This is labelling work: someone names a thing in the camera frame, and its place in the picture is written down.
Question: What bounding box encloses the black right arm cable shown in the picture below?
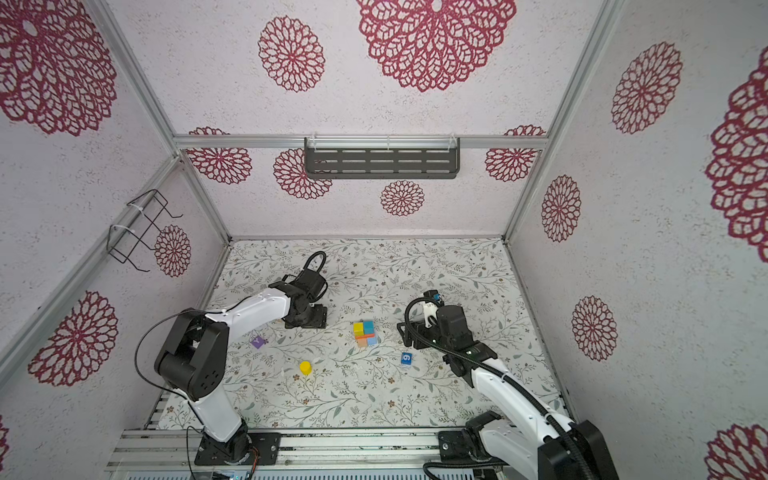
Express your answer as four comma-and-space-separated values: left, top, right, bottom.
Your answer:
403, 290, 595, 480

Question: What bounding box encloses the yellow wooden cylinder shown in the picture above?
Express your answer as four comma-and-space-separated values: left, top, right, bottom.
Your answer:
299, 361, 313, 376

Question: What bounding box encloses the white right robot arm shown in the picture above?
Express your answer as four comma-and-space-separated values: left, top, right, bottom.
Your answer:
397, 294, 619, 479

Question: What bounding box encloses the black wire wall rack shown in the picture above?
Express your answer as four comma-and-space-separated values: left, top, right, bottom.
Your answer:
105, 188, 183, 273

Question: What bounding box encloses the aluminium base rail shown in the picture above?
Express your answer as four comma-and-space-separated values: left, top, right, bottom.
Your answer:
107, 425, 611, 475

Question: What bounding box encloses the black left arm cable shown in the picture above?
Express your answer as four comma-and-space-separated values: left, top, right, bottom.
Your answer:
133, 250, 329, 480

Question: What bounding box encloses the dark grey wall shelf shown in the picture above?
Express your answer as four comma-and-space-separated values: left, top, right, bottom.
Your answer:
304, 137, 461, 180

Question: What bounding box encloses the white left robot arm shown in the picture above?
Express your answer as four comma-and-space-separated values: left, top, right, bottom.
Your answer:
154, 268, 327, 465

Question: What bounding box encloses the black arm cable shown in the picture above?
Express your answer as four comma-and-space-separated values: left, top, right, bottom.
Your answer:
403, 290, 595, 480
133, 250, 329, 480

